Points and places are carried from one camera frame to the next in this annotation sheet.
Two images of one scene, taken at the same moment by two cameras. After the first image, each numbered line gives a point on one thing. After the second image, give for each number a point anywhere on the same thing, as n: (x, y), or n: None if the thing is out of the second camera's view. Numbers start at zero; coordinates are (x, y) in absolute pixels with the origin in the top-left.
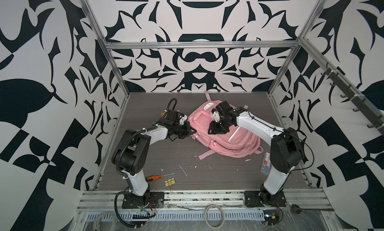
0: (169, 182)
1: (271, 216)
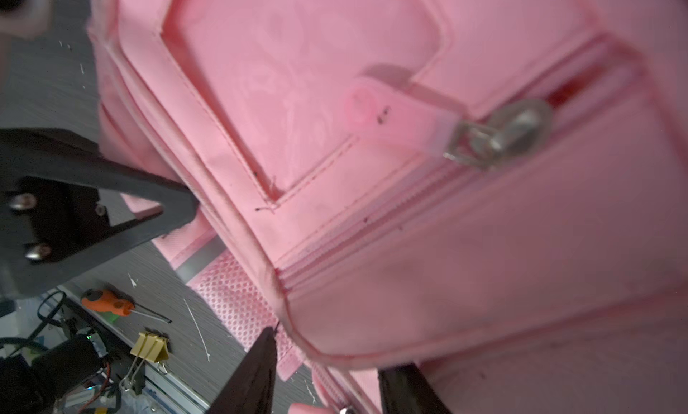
0: (150, 347)
1: None
